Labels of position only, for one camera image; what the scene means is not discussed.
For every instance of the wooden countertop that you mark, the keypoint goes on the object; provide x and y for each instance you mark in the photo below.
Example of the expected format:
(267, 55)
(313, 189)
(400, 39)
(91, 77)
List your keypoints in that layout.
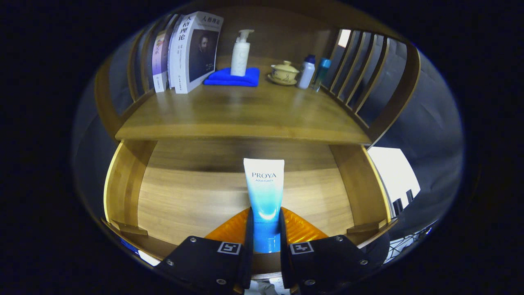
(245, 110)

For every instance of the white bottle with blue cap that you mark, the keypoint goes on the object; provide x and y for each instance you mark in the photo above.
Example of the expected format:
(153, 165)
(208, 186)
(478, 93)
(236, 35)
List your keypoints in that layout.
(306, 73)

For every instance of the beige lidded teacup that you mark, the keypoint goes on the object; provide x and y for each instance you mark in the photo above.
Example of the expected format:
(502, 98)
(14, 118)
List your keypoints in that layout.
(283, 73)

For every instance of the white appliance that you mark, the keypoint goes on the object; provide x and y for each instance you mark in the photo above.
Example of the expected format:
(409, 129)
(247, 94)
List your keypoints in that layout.
(389, 172)

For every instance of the wooden drawer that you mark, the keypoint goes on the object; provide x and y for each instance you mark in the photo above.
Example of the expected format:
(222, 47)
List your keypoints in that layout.
(196, 196)

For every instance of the blue folded cloth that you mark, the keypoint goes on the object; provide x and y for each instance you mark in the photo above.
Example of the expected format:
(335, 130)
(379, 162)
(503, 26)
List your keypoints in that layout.
(229, 80)

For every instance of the blue white cosmetic tube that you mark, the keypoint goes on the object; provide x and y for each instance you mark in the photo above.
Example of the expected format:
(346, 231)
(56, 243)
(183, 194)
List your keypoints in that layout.
(264, 184)

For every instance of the teal bottle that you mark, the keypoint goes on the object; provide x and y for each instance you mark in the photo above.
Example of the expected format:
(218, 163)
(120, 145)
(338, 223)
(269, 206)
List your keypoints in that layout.
(320, 73)

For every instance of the white pump bottle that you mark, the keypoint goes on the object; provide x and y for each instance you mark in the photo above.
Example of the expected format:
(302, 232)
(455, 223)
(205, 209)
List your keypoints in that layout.
(240, 57)

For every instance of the thick white portrait book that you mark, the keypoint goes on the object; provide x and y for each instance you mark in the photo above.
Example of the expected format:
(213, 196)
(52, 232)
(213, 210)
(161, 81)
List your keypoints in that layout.
(196, 53)

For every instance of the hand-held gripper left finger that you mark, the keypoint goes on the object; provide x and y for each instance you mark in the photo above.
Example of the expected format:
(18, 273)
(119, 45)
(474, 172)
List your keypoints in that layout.
(204, 262)

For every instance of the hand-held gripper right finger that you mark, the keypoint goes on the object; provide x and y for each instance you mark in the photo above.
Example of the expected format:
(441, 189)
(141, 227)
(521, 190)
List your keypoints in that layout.
(327, 262)

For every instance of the thin white book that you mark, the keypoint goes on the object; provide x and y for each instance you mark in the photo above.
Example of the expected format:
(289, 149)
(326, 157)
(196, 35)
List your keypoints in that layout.
(174, 49)

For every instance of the purple book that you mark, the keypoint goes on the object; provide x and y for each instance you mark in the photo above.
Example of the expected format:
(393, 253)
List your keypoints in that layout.
(159, 61)

